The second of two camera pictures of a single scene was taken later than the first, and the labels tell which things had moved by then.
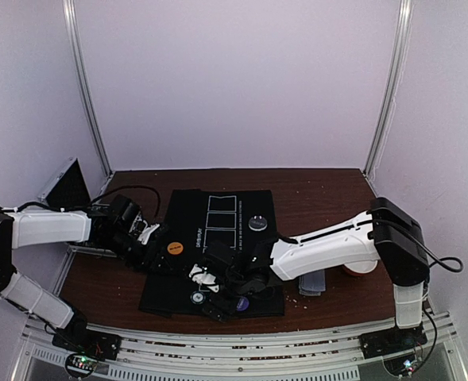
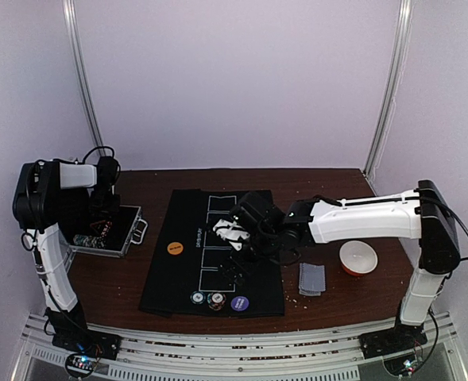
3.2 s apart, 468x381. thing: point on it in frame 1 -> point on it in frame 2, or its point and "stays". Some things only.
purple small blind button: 242,304 stays
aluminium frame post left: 83,80 stays
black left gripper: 127,263 -> 114,209
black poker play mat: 196,218 stays
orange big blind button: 175,248 stays
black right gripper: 216,294 -> 236,256
